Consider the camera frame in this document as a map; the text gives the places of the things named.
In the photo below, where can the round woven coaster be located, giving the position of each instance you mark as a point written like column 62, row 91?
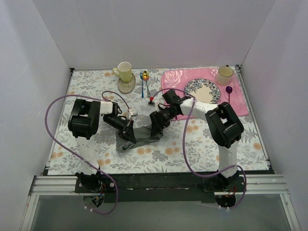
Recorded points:
column 126, row 87

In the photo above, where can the yellow-green mug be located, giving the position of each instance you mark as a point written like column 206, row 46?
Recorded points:
column 123, row 71

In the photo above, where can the floral tablecloth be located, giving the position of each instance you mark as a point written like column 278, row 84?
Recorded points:
column 184, row 145

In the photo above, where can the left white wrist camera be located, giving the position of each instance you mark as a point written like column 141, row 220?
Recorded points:
column 132, row 113

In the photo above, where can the gold bowl spoon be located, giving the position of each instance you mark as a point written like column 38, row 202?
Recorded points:
column 145, row 77

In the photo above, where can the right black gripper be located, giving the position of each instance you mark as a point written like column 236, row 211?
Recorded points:
column 156, row 118

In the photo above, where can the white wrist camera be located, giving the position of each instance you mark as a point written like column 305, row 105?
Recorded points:
column 132, row 113
column 152, row 102

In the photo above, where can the purple spoon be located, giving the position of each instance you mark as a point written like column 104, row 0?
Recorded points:
column 229, row 90

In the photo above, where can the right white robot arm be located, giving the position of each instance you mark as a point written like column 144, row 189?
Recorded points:
column 225, row 129

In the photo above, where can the blue floral plate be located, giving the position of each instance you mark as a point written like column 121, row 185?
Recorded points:
column 203, row 90

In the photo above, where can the cream mug dark rim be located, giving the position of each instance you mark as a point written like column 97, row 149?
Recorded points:
column 224, row 75

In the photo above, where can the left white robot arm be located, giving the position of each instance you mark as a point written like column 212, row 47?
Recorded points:
column 84, row 123

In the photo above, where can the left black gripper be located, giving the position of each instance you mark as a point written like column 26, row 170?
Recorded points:
column 127, row 127

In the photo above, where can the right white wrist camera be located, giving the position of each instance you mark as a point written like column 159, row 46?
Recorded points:
column 152, row 102

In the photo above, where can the pink floral placemat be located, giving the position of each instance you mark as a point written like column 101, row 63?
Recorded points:
column 179, row 78

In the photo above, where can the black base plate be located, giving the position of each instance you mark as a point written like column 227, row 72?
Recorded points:
column 158, row 187

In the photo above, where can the grey cloth napkin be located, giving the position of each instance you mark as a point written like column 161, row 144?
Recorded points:
column 143, row 137

